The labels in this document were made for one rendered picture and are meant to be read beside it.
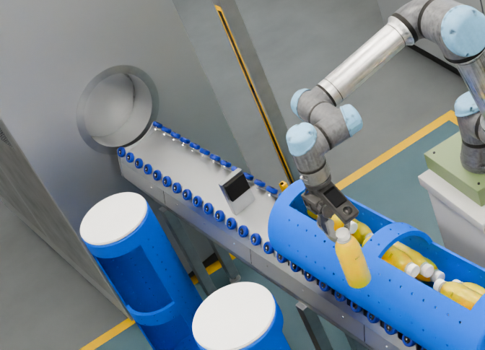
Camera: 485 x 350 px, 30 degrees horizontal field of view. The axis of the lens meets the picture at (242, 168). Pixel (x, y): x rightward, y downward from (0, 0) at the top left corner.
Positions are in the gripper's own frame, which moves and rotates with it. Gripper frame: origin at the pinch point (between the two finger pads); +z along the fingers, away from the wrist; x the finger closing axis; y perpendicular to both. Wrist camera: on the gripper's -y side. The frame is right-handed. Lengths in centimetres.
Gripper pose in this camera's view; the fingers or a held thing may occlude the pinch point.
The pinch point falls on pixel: (342, 234)
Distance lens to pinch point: 240.5
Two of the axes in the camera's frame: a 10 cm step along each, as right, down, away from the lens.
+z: 3.2, 7.2, 6.1
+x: -7.5, 5.9, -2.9
